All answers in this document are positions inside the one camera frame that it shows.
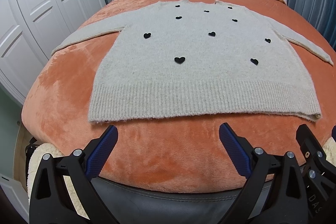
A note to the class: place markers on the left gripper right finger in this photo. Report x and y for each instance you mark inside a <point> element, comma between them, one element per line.
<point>274,191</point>

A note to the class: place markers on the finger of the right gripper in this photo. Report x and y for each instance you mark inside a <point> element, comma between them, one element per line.
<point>318,174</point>

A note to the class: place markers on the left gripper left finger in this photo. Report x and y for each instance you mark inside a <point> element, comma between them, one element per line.
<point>50,200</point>

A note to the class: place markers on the beige knit sweater black hearts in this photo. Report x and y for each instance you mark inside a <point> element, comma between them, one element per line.
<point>176,59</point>

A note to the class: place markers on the cream fleece sleeve right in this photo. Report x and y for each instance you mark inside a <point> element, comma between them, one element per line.
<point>329,149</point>

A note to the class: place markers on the white wardrobe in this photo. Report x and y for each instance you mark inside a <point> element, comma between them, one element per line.
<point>30,30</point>

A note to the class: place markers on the grey bed frame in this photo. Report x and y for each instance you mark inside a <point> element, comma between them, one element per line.
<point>134,205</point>

